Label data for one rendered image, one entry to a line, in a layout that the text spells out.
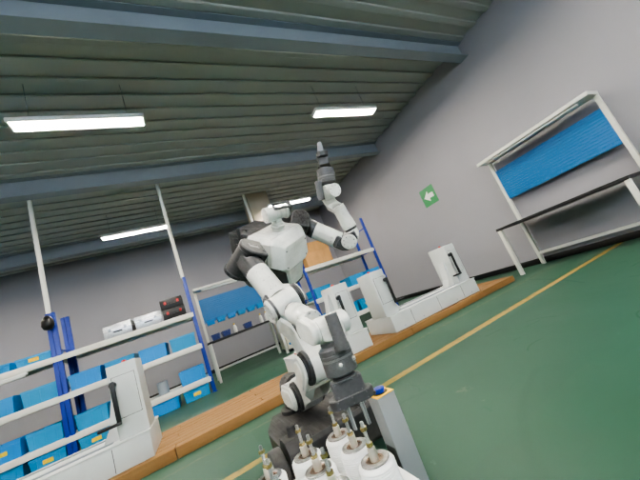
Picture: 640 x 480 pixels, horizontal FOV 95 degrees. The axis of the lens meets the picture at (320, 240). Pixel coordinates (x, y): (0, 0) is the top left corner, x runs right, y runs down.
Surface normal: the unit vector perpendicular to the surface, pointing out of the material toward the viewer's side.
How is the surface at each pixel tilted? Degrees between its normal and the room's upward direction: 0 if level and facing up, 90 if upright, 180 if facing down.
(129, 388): 90
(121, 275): 90
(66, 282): 90
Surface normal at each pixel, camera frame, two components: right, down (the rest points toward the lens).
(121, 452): 0.37, -0.33
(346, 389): 0.04, -0.23
